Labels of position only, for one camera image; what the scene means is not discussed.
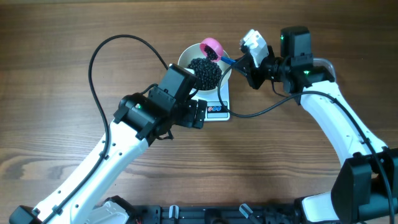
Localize pink scoop blue handle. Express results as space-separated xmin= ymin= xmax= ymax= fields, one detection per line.
xmin=200 ymin=37 xmax=236 ymax=65

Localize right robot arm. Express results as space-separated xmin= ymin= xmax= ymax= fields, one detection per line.
xmin=232 ymin=26 xmax=397 ymax=223

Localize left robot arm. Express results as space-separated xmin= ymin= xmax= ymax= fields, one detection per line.
xmin=9 ymin=64 xmax=206 ymax=223

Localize black beans in bowl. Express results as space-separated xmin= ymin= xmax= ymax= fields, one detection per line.
xmin=188 ymin=58 xmax=222 ymax=91

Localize white round bowl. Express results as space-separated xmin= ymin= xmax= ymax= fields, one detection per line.
xmin=178 ymin=43 xmax=231 ymax=96

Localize white digital kitchen scale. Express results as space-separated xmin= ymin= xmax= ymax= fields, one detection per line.
xmin=193 ymin=82 xmax=230 ymax=122

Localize clear plastic bean container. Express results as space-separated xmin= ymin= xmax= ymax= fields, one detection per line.
xmin=313 ymin=58 xmax=336 ymax=79

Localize right black camera cable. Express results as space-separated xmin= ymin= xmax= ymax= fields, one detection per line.
xmin=216 ymin=54 xmax=396 ymax=224

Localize black camera cable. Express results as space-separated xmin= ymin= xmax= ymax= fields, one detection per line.
xmin=40 ymin=34 xmax=170 ymax=224
xmin=216 ymin=54 xmax=396 ymax=224

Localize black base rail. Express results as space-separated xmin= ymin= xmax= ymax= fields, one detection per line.
xmin=90 ymin=203 xmax=299 ymax=224

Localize left black camera cable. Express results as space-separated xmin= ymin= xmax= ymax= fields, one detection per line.
xmin=40 ymin=34 xmax=170 ymax=224

